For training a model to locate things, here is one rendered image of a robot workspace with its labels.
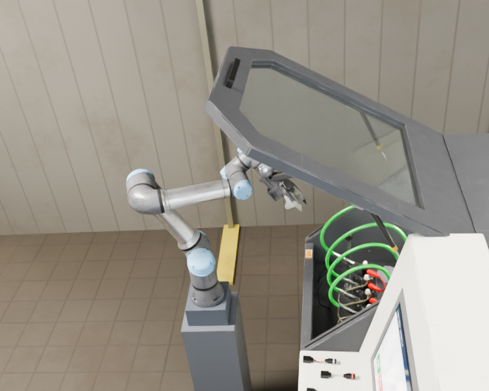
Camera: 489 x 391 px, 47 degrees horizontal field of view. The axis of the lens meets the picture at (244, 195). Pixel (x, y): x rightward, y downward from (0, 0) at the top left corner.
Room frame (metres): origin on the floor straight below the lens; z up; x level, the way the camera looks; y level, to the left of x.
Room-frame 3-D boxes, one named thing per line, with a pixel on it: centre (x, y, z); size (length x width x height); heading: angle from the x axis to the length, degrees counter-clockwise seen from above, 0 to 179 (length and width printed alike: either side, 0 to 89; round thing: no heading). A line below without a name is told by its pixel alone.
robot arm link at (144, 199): (1.82, 0.21, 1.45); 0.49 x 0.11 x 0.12; 99
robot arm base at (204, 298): (1.82, 0.22, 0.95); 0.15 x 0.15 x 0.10
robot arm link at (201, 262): (1.83, 0.22, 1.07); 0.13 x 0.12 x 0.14; 9
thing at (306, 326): (1.73, -0.23, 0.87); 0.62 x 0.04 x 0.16; 169
